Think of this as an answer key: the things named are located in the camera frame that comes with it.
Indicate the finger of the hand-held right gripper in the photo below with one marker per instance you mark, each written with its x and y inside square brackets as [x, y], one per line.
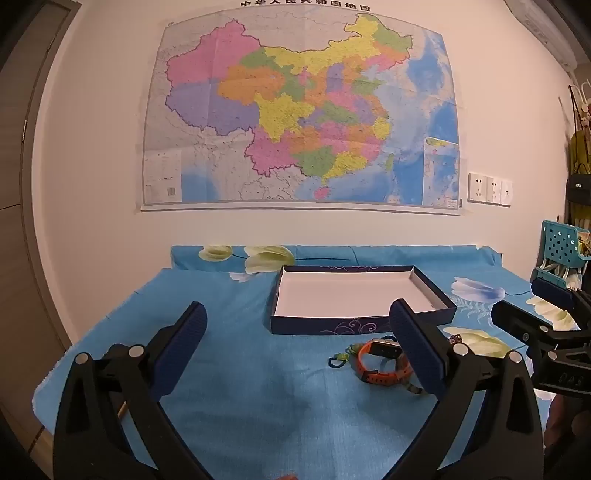
[517, 318]
[551, 290]

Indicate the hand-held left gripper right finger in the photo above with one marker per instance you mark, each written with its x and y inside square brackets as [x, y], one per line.
[415, 346]

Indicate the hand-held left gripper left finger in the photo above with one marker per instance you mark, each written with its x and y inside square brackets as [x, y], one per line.
[184, 341]

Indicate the green jade bangle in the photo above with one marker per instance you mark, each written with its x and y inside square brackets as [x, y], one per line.
[415, 390]

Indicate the orange smartwatch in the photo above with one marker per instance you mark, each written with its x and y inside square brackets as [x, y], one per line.
[369, 376]

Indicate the green pendant with loop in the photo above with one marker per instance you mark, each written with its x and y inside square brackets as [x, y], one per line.
[344, 356]

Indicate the dark blue cardboard box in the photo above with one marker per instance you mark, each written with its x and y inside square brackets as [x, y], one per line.
[351, 295]

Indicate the person's right hand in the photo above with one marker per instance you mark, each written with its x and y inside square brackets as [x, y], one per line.
[558, 420]

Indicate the blue plastic basket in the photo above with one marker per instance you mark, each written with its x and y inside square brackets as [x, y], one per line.
[561, 247]

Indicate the blue floral cloth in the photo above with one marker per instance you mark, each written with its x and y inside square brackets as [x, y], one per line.
[254, 369]

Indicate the black hanging bag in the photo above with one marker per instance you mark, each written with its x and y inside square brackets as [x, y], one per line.
[579, 194]

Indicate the yellow-green hanging bag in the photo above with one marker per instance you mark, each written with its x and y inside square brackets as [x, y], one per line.
[581, 152]

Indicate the white coat hooks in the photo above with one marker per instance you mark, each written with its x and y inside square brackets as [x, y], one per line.
[582, 108]

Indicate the brown wooden door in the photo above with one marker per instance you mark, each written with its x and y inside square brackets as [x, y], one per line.
[18, 230]

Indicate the white air conditioner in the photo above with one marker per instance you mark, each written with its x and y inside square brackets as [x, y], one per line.
[549, 32]

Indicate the white wall socket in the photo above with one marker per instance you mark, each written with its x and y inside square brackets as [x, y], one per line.
[495, 190]
[478, 187]

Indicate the colourful wall map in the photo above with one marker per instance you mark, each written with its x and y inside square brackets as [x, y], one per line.
[300, 115]

